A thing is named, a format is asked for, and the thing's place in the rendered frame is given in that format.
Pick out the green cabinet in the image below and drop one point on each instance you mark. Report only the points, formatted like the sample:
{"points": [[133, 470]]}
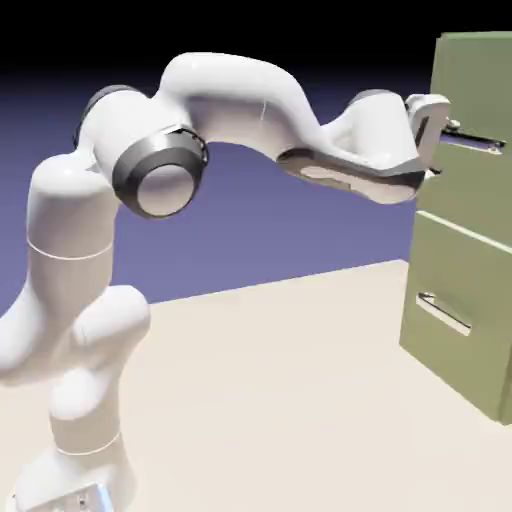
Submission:
{"points": [[480, 72]]}

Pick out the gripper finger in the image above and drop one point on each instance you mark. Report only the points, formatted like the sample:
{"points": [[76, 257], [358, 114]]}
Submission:
{"points": [[435, 171], [452, 124]]}

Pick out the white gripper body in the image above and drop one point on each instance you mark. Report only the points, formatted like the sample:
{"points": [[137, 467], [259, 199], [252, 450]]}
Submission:
{"points": [[434, 120]]}

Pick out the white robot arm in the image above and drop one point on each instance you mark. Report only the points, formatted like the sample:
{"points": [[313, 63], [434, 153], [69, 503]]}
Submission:
{"points": [[224, 100]]}

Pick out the green drawer front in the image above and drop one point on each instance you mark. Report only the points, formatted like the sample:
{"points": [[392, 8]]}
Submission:
{"points": [[472, 188], [448, 264]]}

